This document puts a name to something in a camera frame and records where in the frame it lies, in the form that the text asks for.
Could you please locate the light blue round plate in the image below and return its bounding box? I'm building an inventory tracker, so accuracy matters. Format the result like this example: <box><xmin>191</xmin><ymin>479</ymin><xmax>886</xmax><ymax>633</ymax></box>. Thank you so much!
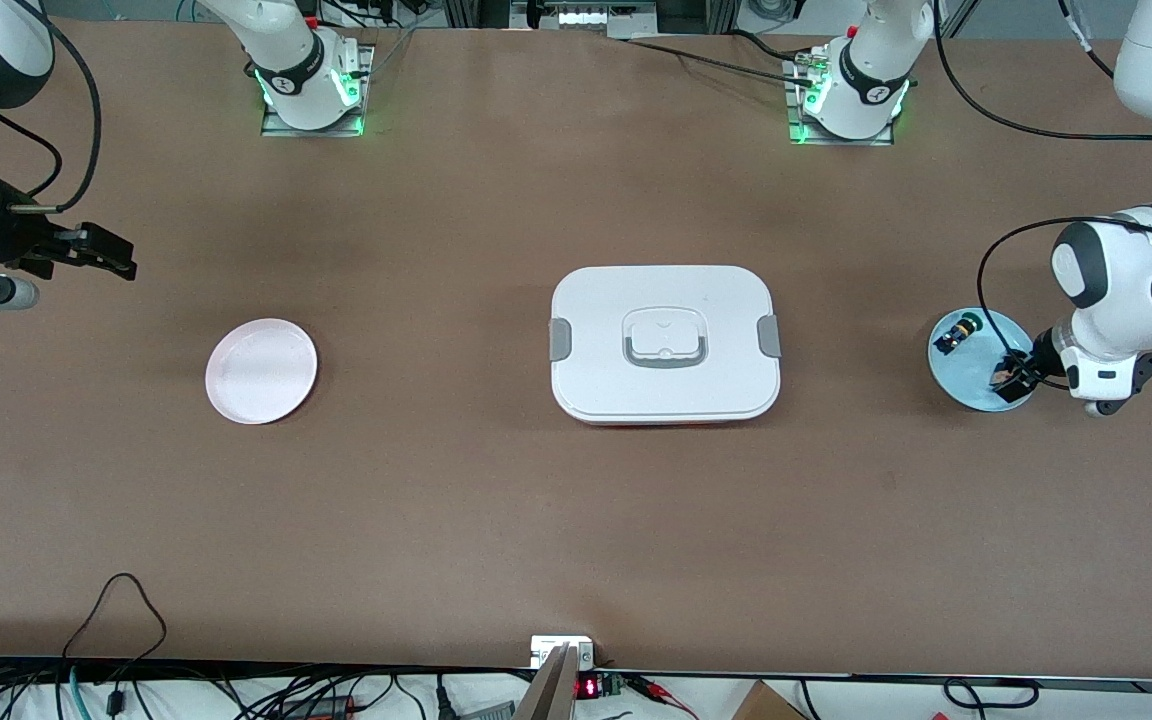
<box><xmin>927</xmin><ymin>307</ymin><xmax>1041</xmax><ymax>412</ymax></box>

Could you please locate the pink round plate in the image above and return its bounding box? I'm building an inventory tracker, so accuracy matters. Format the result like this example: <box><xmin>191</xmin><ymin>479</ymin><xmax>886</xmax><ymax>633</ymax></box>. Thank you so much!
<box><xmin>205</xmin><ymin>318</ymin><xmax>319</xmax><ymax>425</ymax></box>

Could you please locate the brown cardboard piece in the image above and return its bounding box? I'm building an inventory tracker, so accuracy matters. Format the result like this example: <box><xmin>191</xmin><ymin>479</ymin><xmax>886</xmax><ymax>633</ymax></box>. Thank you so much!
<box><xmin>731</xmin><ymin>681</ymin><xmax>805</xmax><ymax>720</ymax></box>

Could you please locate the red test lead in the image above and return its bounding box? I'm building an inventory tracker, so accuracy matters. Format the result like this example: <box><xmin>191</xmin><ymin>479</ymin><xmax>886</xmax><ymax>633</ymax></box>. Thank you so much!
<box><xmin>626</xmin><ymin>675</ymin><xmax>699</xmax><ymax>717</ymax></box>

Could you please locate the black power adapter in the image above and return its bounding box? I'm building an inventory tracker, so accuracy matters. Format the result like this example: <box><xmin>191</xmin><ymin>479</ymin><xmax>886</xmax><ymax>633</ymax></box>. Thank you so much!
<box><xmin>276</xmin><ymin>695</ymin><xmax>362</xmax><ymax>719</ymax></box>

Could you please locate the small white mounting block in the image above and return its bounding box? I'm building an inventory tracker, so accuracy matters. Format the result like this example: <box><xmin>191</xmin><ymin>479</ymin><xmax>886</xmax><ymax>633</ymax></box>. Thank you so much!
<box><xmin>530</xmin><ymin>635</ymin><xmax>595</xmax><ymax>669</ymax></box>

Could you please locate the lit control box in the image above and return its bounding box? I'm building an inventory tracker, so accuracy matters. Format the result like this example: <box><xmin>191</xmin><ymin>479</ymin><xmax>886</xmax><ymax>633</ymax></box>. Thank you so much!
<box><xmin>511</xmin><ymin>0</ymin><xmax>659</xmax><ymax>31</ymax></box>

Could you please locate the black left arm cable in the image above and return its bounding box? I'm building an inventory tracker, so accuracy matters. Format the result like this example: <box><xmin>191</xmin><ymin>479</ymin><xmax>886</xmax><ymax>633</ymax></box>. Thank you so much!
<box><xmin>934</xmin><ymin>0</ymin><xmax>1152</xmax><ymax>391</ymax></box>

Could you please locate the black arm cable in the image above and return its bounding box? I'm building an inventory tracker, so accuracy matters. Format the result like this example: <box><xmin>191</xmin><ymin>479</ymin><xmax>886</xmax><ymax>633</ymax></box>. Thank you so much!
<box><xmin>934</xmin><ymin>0</ymin><xmax>1152</xmax><ymax>391</ymax></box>
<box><xmin>0</xmin><ymin>20</ymin><xmax>102</xmax><ymax>213</ymax></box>

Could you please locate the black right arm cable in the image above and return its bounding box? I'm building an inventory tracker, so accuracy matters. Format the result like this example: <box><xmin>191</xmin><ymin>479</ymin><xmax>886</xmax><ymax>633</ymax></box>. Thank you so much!
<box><xmin>0</xmin><ymin>20</ymin><xmax>102</xmax><ymax>213</ymax></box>

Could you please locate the black coiled cable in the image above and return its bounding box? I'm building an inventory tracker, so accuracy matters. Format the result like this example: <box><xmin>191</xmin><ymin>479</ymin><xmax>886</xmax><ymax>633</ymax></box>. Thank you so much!
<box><xmin>943</xmin><ymin>678</ymin><xmax>1041</xmax><ymax>709</ymax></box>

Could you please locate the thin black looped cable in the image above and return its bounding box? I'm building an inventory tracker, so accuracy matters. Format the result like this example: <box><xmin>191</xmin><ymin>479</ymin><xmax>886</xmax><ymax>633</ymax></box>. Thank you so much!
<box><xmin>61</xmin><ymin>572</ymin><xmax>169</xmax><ymax>673</ymax></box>

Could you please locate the white lidded box grey handle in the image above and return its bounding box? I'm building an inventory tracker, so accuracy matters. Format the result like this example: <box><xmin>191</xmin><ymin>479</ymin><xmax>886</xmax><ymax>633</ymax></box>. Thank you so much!
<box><xmin>548</xmin><ymin>265</ymin><xmax>783</xmax><ymax>427</ymax></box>

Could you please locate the black cable to base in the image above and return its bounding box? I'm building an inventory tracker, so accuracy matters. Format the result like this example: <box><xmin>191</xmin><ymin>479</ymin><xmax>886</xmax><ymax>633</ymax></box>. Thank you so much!
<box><xmin>626</xmin><ymin>28</ymin><xmax>827</xmax><ymax>89</ymax></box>

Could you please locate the aluminium vertical post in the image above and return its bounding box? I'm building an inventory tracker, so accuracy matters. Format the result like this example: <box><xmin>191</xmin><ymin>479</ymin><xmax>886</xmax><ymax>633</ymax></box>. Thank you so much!
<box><xmin>514</xmin><ymin>643</ymin><xmax>580</xmax><ymax>720</ymax></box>

